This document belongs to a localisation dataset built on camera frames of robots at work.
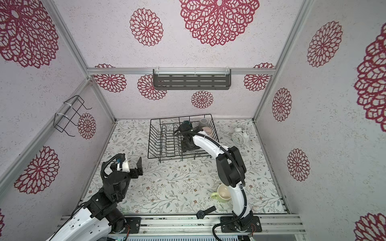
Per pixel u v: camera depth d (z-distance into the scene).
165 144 1.00
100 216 0.51
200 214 0.76
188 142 0.68
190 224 0.76
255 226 0.72
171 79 0.95
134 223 0.75
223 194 0.83
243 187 0.56
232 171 0.53
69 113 0.79
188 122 1.02
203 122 1.03
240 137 0.98
